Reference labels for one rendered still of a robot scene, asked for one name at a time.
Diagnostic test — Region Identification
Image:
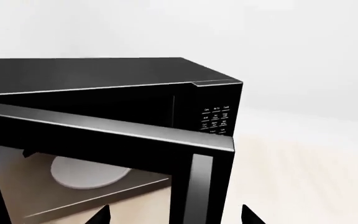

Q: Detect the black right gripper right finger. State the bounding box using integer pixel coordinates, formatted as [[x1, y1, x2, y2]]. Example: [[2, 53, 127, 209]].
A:
[[241, 203, 265, 224]]

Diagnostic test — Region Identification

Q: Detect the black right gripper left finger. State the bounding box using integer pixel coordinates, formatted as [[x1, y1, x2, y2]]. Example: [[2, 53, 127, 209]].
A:
[[87, 204, 111, 224]]

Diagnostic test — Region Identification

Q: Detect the black glass microwave door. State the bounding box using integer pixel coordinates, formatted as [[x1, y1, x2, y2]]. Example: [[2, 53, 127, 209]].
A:
[[0, 101, 236, 224]]

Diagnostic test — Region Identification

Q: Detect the black microwave body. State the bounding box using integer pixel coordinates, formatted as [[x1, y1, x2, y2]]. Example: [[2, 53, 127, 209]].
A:
[[0, 57, 244, 224]]

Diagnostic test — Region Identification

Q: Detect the white round turntable plate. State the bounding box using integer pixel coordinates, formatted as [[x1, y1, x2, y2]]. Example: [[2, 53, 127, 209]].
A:
[[50, 155, 132, 190]]

